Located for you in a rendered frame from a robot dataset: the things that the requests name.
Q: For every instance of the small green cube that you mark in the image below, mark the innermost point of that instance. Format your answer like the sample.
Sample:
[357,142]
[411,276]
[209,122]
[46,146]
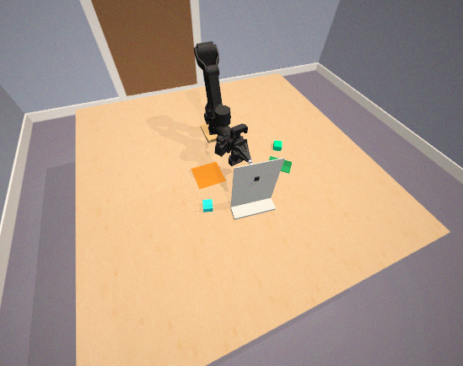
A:
[277,145]

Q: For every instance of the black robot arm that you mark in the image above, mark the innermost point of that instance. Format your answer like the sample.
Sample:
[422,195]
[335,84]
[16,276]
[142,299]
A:
[217,115]

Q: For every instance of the orange flat square patch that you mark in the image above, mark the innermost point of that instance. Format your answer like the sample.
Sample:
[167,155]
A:
[208,175]

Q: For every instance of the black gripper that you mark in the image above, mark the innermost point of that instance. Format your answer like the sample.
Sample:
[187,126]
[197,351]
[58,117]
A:
[237,143]

